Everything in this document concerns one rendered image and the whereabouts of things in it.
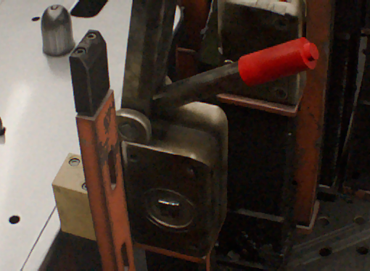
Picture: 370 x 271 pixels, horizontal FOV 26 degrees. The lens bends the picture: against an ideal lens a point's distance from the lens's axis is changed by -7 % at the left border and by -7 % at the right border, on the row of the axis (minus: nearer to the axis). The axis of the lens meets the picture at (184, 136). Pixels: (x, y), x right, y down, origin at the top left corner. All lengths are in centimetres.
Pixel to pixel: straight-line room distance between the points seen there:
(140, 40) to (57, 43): 23
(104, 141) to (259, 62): 12
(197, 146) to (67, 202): 11
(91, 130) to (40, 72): 29
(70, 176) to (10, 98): 19
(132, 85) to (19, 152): 15
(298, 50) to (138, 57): 11
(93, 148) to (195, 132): 14
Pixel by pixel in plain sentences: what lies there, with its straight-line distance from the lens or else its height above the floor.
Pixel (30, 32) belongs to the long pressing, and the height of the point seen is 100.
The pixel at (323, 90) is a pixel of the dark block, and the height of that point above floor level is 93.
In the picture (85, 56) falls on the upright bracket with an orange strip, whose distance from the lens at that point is 46.
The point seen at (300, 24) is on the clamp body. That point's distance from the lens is 73.
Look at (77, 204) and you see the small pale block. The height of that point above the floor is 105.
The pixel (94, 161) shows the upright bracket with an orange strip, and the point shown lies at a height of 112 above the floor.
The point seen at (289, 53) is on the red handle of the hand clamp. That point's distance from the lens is 55.
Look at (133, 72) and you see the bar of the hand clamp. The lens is 59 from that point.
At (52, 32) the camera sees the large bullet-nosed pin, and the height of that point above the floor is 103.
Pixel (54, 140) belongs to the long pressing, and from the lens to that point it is 70.
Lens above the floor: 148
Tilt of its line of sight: 43 degrees down
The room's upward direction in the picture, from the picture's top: 2 degrees counter-clockwise
